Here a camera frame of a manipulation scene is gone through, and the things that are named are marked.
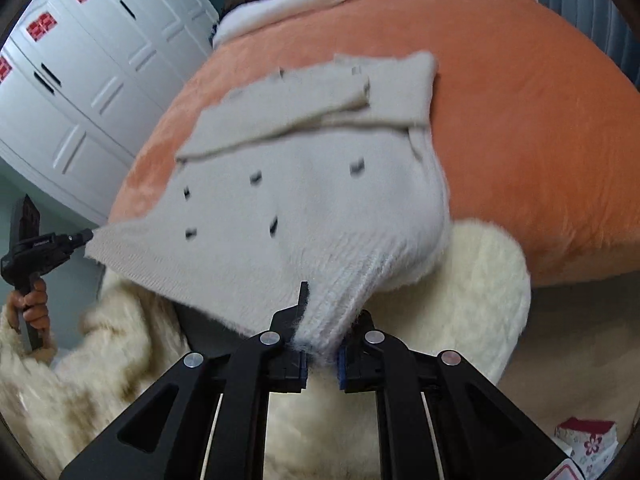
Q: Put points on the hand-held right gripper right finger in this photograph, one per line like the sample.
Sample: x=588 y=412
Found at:
x=344 y=371

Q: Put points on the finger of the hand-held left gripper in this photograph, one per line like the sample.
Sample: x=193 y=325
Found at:
x=77 y=239

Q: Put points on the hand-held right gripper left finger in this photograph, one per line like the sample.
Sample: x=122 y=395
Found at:
x=286 y=362

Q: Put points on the beige knit sweater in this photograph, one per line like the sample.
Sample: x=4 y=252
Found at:
x=300 y=200

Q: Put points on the person's left forearm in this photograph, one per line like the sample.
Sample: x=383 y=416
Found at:
x=100 y=350

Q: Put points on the person's left hand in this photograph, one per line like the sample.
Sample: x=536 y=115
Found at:
x=35 y=310

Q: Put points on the cream fluffy coat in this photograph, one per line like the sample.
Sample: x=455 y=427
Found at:
x=465 y=300

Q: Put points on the white wardrobe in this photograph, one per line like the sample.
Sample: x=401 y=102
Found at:
x=100 y=85

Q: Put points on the white floral box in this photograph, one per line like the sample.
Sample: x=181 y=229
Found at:
x=585 y=440

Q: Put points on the orange plush blanket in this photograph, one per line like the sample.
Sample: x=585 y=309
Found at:
x=525 y=135

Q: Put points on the grey pleated curtain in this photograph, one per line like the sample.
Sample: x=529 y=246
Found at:
x=590 y=10

